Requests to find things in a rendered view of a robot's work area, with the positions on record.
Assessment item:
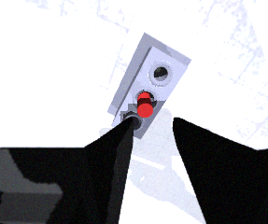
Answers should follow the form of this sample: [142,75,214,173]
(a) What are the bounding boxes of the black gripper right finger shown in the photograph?
[173,117,268,224]

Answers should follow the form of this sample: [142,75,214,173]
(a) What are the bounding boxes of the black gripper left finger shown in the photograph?
[0,118,134,224]

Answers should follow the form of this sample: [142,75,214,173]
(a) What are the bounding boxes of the grey plate with round holes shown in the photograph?
[111,46,188,140]

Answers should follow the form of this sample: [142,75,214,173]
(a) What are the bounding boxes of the red peg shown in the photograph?
[137,91,153,118]

